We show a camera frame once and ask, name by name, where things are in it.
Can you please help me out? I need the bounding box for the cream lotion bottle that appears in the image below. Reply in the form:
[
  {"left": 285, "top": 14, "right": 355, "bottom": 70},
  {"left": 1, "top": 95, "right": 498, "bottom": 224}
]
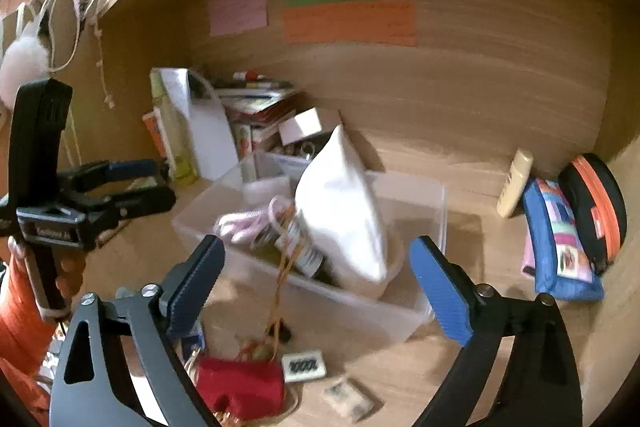
[{"left": 496, "top": 148, "right": 534, "bottom": 219}]

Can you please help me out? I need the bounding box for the white file holder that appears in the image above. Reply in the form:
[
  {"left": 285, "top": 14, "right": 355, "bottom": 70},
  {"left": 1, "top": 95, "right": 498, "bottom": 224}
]
[{"left": 150, "top": 66, "right": 241, "bottom": 182}]

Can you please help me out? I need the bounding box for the red velvet pouch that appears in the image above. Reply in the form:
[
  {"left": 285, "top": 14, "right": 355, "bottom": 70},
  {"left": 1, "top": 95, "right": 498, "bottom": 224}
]
[{"left": 195, "top": 357, "right": 285, "bottom": 421}]

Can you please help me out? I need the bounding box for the black orange zip case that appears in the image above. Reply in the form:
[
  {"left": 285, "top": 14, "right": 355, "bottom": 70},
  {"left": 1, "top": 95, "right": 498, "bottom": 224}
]
[{"left": 558, "top": 153, "right": 628, "bottom": 275}]

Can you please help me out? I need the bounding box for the yellow green bottle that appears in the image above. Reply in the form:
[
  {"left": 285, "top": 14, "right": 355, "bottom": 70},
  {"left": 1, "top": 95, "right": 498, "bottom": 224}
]
[{"left": 150, "top": 69, "right": 198, "bottom": 185}]

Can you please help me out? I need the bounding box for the small tan packet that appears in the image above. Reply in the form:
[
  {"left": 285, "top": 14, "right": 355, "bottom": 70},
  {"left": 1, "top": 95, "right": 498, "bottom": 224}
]
[{"left": 321, "top": 376, "right": 384, "bottom": 424}]

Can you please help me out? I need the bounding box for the blue patchwork pencil case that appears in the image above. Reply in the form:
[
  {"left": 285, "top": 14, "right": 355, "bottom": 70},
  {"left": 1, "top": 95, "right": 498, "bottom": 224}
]
[{"left": 521, "top": 178, "right": 604, "bottom": 303}]

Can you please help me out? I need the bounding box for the dark green glass jar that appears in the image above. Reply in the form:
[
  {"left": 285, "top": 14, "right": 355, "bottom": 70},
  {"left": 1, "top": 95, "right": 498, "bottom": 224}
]
[{"left": 250, "top": 219, "right": 331, "bottom": 283}]

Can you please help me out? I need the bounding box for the clear plastic storage bin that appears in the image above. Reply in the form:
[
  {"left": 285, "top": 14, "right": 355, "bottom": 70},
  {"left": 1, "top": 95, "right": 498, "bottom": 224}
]
[{"left": 171, "top": 150, "right": 449, "bottom": 344}]

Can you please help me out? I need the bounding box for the white drawstring cloth pouch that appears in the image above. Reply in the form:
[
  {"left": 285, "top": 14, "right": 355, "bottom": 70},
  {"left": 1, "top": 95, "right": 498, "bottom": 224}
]
[{"left": 294, "top": 124, "right": 390, "bottom": 285}]

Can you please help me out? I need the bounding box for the white fluffy pompom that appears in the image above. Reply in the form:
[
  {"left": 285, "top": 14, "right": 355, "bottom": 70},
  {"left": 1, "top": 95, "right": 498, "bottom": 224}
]
[{"left": 0, "top": 36, "right": 49, "bottom": 110}]

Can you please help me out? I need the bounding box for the small white cardboard box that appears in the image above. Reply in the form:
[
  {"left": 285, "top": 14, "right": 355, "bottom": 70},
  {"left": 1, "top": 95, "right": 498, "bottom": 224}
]
[{"left": 279, "top": 107, "right": 342, "bottom": 145}]

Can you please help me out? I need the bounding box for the pink knitted item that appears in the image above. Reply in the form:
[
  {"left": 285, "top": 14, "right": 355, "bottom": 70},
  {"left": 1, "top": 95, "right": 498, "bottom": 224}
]
[{"left": 213, "top": 196, "right": 295, "bottom": 246}]

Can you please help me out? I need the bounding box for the orange sticky note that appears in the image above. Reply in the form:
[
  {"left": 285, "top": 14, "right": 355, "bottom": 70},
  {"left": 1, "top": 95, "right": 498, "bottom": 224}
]
[{"left": 282, "top": 0, "right": 418, "bottom": 46}]

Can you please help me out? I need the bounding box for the orange sleeve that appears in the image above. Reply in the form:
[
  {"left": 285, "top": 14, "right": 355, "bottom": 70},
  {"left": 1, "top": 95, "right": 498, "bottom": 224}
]
[{"left": 0, "top": 258, "right": 55, "bottom": 426}]

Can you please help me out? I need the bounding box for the stack of books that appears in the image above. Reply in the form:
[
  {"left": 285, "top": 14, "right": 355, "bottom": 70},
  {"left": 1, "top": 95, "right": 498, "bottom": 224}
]
[{"left": 212, "top": 70, "right": 303, "bottom": 158}]

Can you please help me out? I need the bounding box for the pink sticky note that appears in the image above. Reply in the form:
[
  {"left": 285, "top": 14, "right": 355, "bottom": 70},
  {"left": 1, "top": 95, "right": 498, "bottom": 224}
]
[{"left": 207, "top": 0, "right": 268, "bottom": 37}]

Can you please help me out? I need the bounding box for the left hand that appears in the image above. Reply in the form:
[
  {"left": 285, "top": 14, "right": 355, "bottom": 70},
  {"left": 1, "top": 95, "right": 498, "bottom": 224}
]
[{"left": 6, "top": 236, "right": 87, "bottom": 301}]

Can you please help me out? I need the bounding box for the small white patterned box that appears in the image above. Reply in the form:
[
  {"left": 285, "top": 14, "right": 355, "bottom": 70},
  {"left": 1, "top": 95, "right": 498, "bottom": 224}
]
[{"left": 281, "top": 350, "right": 328, "bottom": 384}]

